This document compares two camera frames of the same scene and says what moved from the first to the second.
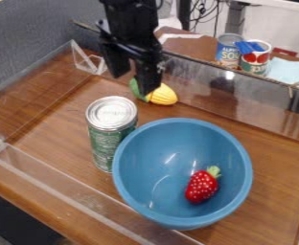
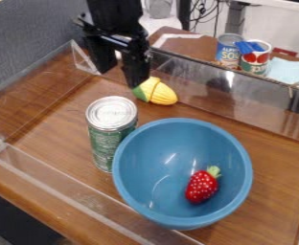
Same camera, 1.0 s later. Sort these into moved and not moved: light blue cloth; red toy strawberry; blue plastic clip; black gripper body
Moved: black gripper body
Not moved: red toy strawberry; light blue cloth; blue plastic clip
